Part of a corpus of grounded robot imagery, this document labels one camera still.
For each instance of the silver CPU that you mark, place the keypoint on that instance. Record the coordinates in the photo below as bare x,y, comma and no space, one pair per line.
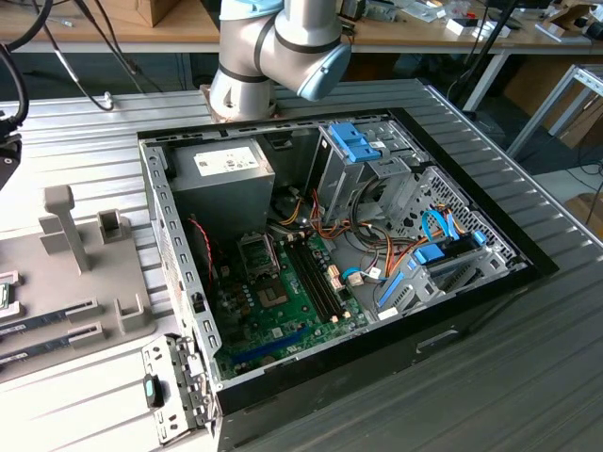
4,296

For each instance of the tan board connector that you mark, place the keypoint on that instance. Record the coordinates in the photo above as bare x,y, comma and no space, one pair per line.
337,285
333,271

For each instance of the blue plastic drive latch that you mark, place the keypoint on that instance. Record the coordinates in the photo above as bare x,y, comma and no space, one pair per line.
353,141

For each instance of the small black object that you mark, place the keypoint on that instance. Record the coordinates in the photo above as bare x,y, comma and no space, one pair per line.
594,29

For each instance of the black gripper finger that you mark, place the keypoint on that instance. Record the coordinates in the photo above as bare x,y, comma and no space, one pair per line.
8,157

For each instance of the black disk drive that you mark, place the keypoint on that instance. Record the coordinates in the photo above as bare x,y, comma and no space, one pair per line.
459,247

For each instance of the grey power supply unit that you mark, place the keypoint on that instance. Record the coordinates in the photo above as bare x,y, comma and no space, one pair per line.
221,198

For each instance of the dark RAM stick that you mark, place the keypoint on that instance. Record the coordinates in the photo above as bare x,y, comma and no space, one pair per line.
33,350
33,324

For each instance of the small white box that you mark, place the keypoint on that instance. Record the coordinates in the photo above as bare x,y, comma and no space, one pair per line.
459,27

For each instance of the black slanted pole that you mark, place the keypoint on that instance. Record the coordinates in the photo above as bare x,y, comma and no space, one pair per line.
490,35

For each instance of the flat cardboard box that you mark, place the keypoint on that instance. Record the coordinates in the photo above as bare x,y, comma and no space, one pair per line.
586,212

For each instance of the blue disk carrier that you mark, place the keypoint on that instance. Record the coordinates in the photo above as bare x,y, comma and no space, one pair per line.
428,254

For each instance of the metal device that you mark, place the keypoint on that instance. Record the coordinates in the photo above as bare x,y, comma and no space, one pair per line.
381,10

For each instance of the grey parts rack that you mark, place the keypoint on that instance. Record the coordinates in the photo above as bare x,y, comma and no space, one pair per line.
70,282

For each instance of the black PC case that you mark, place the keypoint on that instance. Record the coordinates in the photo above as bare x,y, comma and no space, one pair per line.
377,376

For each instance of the grey metal disk bay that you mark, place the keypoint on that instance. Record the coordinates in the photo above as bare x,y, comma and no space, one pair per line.
414,294

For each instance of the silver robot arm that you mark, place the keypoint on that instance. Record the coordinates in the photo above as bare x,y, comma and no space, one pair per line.
282,37

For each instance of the clear plastic bag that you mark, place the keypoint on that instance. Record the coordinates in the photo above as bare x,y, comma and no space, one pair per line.
424,9

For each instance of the brown cardboard box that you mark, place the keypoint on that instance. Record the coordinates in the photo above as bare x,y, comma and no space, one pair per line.
158,11

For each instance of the chip with white label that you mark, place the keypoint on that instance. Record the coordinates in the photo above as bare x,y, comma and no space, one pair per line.
277,333

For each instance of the grey metal drive cage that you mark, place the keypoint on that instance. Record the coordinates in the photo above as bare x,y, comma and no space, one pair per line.
339,188

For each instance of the wooden workbench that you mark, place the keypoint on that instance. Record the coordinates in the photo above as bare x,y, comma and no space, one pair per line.
419,34

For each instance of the perforated metal disk bay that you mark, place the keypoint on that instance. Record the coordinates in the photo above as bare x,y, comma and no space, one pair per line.
452,188

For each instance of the blue expansion slot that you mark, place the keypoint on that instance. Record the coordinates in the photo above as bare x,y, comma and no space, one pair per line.
268,348

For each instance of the white round object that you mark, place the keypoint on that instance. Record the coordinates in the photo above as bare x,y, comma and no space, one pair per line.
494,30

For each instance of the black RAM slot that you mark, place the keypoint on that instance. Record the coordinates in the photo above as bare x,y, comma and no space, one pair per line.
305,282
311,282
316,282
322,282

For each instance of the silver coin cell battery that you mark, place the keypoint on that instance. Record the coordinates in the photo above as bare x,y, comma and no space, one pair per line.
268,359

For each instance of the black teal release latch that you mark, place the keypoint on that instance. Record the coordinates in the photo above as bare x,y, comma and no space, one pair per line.
153,391

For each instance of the large cardboard box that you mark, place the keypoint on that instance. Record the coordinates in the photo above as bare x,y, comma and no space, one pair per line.
584,122

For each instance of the aluminium profile frame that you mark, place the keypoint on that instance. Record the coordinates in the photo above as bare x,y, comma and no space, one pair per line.
542,110

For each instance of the green motherboard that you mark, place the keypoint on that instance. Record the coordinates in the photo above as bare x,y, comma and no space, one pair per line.
256,325

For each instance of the white flat strip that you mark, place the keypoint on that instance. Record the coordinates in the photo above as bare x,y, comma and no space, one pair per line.
549,32

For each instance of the open cardboard box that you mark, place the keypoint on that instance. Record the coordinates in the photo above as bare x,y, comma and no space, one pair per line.
570,16

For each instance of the small blue clip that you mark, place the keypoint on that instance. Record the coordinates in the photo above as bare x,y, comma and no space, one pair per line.
479,237

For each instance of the small white connector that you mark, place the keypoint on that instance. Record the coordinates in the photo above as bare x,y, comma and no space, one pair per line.
224,271

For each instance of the blue plastic rail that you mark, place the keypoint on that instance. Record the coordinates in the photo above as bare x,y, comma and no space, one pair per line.
391,289

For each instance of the CPU socket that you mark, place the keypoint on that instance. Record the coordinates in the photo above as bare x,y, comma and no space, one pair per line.
272,294

